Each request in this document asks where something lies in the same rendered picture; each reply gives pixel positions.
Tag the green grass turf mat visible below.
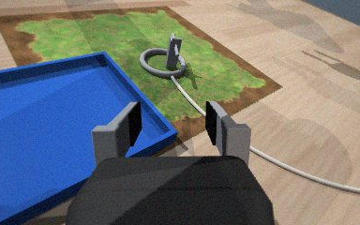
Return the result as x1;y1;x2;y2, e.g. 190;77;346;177
0;6;283;157

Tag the light grey ring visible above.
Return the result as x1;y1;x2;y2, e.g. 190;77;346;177
140;48;187;77

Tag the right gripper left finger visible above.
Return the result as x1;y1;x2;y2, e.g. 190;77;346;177
91;102;142;167

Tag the blue tray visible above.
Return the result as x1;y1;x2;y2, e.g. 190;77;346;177
0;52;177;225

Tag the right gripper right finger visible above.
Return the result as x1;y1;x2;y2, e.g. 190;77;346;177
205;101;251;166

